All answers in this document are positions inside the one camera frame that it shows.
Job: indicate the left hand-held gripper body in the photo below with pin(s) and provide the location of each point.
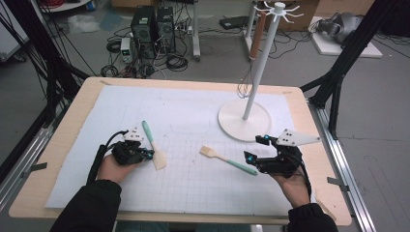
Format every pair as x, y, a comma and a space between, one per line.
129, 153

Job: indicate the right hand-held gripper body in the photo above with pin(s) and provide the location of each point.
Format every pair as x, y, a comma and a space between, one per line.
283, 164

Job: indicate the white rack stand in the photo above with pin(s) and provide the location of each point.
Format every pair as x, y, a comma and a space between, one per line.
238, 125

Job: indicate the person's left hand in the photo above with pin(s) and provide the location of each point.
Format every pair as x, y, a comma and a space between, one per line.
111, 170

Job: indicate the person's right hand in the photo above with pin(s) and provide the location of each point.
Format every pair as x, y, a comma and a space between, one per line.
295, 190

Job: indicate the white grid mat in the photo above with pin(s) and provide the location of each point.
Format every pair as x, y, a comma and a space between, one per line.
193, 193

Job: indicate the thin wooden strip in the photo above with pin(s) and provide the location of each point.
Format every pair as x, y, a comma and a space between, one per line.
329, 212

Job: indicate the small grey power supply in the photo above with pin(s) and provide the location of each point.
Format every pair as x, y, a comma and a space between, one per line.
126, 50

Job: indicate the black computer tower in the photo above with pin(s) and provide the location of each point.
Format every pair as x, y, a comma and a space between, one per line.
166, 29
143, 32

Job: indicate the flat black device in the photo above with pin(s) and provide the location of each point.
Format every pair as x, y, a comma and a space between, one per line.
235, 22

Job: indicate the white floor board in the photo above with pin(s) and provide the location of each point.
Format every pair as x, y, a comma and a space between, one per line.
354, 50

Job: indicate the cardboard box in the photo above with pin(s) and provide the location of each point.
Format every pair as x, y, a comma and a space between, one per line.
306, 16

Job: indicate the grey headset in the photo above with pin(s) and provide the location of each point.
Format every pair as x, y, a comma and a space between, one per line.
341, 27

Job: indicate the clear plastic bag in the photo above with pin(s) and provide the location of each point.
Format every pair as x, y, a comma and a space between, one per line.
82, 24

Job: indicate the white round table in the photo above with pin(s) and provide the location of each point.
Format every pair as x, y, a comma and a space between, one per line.
64, 5

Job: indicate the metal bracket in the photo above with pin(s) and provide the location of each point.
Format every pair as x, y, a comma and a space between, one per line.
336, 183
37, 167

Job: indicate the black frame strut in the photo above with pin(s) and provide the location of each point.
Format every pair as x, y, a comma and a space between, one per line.
354, 48
54, 80

